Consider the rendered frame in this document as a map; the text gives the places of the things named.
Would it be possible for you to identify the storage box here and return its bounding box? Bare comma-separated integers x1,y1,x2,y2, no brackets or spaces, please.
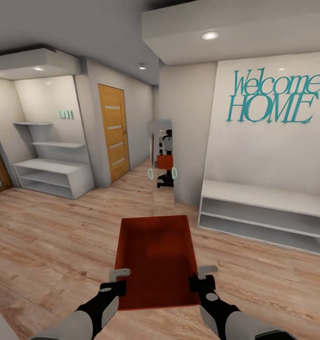
114,215,201,311

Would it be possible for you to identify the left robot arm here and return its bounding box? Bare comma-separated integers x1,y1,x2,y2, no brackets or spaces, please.
27,268,130,340

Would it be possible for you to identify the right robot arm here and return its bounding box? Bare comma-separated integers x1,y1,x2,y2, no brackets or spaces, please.
189,265,297,340

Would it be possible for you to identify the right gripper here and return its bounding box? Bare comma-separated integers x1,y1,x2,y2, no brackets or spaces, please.
189,275,216,294

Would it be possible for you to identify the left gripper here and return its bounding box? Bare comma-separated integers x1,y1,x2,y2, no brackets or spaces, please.
100,280,126,297

